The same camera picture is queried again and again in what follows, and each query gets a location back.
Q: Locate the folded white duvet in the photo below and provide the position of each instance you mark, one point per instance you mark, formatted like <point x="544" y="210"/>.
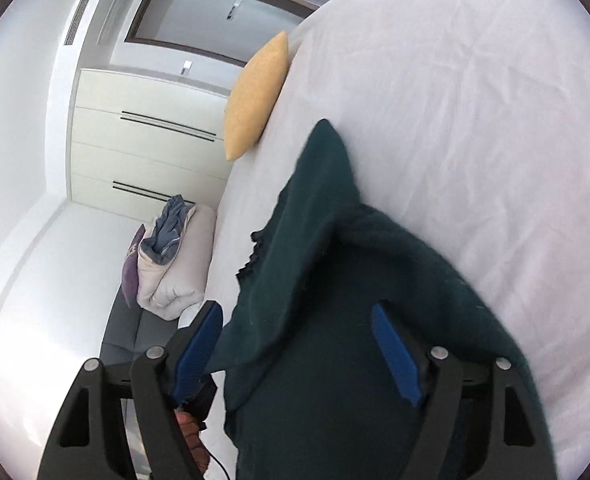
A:
<point x="180" y="280"/>

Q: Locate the blue cloth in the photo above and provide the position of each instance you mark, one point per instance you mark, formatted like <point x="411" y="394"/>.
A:
<point x="167" y="235"/>

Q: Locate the person's left hand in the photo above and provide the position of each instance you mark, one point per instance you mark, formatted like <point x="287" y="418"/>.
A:
<point x="192" y="440"/>

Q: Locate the white wardrobe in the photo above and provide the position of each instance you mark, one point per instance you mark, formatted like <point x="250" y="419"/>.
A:
<point x="125" y="160"/>

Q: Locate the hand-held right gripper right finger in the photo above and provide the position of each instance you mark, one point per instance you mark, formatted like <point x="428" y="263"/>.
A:
<point x="397" y="355"/>

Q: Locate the grey sofa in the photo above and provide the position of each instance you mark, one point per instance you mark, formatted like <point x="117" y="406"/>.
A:
<point x="135" y="330"/>

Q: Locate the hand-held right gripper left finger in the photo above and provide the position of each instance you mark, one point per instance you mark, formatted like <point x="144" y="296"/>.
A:
<point x="200" y="340"/>

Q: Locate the yellow pillow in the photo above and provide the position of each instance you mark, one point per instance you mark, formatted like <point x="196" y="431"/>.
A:
<point x="255" y="100"/>

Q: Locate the white wall switch plate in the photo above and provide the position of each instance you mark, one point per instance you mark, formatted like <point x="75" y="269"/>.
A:
<point x="187" y="68"/>

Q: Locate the purple pillow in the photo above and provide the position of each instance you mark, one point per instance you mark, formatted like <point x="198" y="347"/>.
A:
<point x="131" y="275"/>

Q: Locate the ceiling air vent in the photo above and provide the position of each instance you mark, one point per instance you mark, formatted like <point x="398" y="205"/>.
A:
<point x="87" y="2"/>

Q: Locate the white bed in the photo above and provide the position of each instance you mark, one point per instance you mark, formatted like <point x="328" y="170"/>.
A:
<point x="450" y="85"/>

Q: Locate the door with dark frame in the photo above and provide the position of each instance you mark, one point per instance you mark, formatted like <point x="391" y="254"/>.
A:
<point x="200" y="15"/>

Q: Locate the dark green knit sweater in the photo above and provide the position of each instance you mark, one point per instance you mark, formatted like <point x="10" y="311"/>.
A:
<point x="325" y="310"/>

